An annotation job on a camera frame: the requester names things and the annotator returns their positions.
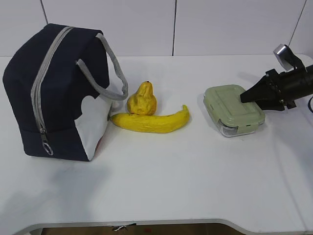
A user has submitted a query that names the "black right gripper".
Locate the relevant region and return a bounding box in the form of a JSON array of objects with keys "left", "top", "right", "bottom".
[{"left": 240, "top": 65, "right": 313, "bottom": 111}]

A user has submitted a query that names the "green lid glass food container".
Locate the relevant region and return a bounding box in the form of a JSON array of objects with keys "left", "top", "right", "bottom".
[{"left": 203, "top": 85, "right": 265, "bottom": 137}]

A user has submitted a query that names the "yellow pear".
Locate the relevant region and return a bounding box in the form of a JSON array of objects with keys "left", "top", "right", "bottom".
[{"left": 127, "top": 81, "right": 157, "bottom": 116}]

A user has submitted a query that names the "yellow banana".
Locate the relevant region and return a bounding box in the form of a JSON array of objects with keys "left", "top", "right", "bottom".
[{"left": 111, "top": 105, "right": 190, "bottom": 134}]

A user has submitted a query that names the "navy blue lunch bag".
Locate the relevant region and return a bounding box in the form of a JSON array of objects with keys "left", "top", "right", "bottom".
[{"left": 2, "top": 23, "right": 129, "bottom": 162}]

